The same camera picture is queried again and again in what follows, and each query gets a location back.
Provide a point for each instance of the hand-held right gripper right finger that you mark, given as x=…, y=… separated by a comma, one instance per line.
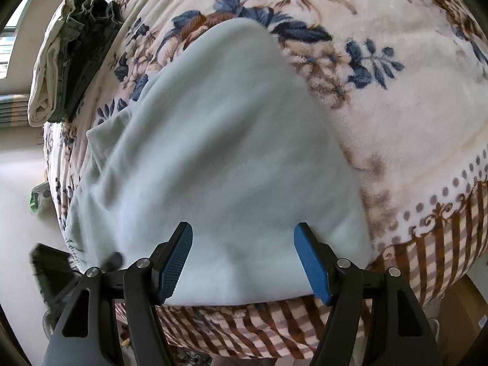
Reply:
x=312, y=265

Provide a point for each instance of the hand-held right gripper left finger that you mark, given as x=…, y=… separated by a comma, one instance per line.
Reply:
x=175, y=261

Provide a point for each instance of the pale green fleece pants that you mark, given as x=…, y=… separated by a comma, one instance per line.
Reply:
x=228, y=141

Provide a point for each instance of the dark green folded pants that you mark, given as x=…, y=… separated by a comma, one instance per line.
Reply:
x=84, y=53

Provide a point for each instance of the green plastic bag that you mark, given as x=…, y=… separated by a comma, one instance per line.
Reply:
x=38, y=198

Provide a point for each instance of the cardboard box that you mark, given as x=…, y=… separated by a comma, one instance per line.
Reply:
x=465, y=312

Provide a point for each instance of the floral plush blanket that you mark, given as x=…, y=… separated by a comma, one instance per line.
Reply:
x=400, y=122

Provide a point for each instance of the cream folded cloth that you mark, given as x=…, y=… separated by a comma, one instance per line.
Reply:
x=42, y=84

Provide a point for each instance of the window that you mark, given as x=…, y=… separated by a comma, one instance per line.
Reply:
x=13, y=42

